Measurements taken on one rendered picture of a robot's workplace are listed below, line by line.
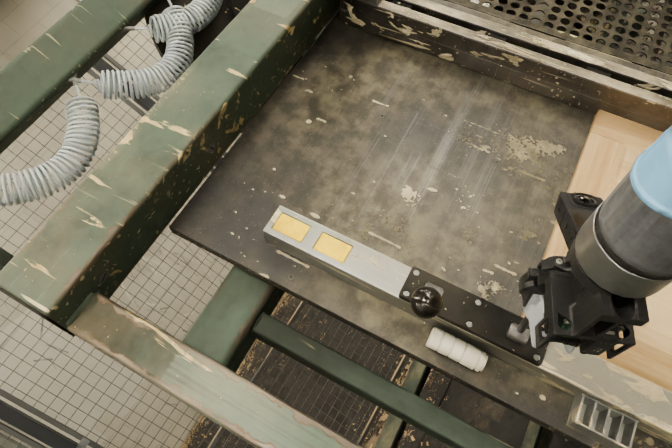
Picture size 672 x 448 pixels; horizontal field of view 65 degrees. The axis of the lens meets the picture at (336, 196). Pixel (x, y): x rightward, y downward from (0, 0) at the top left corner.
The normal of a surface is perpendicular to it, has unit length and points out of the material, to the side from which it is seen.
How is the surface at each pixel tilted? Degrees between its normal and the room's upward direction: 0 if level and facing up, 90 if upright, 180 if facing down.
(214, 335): 55
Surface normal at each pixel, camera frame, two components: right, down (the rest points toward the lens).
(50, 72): 0.50, -0.18
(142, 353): -0.01, -0.51
